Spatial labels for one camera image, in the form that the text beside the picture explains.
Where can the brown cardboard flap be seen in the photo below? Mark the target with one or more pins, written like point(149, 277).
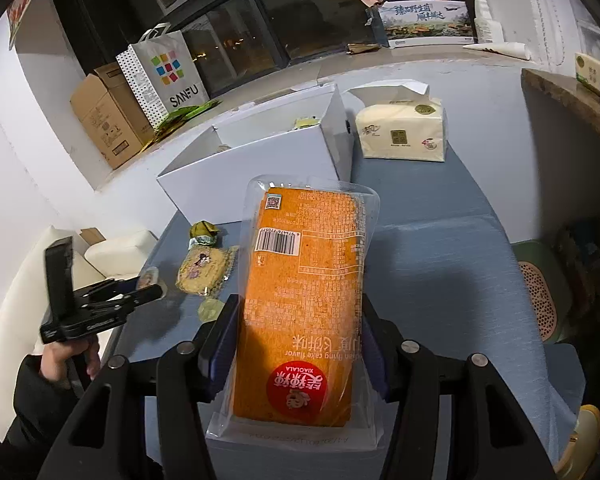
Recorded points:
point(92, 234)

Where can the cream tissue pack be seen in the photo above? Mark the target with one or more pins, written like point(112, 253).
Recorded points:
point(405, 130)

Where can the green white tissue pack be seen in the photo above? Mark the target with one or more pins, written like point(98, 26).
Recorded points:
point(592, 72)

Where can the olive green wrapped candy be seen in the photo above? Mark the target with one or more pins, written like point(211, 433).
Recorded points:
point(205, 235)

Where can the printed landscape gift box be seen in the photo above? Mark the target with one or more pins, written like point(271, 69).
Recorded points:
point(425, 22)

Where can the person's left forearm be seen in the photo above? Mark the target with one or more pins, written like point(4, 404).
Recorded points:
point(30, 410)

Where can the small clear jelly cup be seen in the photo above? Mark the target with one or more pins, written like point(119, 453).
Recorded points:
point(212, 309)

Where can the yellow rounded object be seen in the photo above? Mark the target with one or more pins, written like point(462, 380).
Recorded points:
point(582, 435)

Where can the pale green crinkled snack packet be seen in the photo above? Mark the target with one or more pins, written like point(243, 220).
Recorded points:
point(307, 122)

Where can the green chair seat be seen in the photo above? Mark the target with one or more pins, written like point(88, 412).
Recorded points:
point(562, 290)

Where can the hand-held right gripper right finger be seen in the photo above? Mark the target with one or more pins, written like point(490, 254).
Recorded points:
point(380, 360)

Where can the person's left hand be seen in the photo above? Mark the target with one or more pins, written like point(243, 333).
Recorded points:
point(55, 365)

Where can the orange cake packet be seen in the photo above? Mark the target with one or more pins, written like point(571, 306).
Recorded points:
point(305, 285)

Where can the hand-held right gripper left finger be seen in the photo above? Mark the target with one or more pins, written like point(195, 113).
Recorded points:
point(222, 345)

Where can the grey-blue table cover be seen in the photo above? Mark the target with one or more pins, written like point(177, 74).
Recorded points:
point(430, 285)

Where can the wall poster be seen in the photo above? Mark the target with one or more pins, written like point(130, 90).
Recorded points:
point(30, 0)

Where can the white plastic bottle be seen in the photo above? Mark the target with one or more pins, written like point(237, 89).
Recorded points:
point(487, 20)

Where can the perforated tan cushion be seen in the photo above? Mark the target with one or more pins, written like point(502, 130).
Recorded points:
point(537, 300)

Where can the small round snack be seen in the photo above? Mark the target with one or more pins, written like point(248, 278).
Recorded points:
point(150, 276)

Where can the white cardboard box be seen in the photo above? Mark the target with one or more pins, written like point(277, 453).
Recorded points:
point(215, 180)

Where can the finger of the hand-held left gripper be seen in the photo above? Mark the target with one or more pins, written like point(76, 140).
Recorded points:
point(140, 296)
point(122, 286)

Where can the brown cardboard box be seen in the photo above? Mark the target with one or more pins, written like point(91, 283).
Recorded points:
point(102, 120)

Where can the pile of green sachets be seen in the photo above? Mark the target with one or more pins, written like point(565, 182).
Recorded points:
point(180, 117)

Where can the dark window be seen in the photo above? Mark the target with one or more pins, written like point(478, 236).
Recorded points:
point(305, 10)

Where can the wooden shelf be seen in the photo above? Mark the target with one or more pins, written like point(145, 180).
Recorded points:
point(565, 95)

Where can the white tube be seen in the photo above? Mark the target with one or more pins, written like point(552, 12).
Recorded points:
point(500, 50)

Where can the brown wrapper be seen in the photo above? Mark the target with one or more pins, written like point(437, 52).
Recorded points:
point(362, 49)

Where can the white paper shopping bag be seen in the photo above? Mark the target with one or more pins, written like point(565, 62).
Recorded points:
point(165, 75)

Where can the clear beige biscuit packet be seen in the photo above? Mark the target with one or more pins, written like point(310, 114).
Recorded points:
point(205, 270)

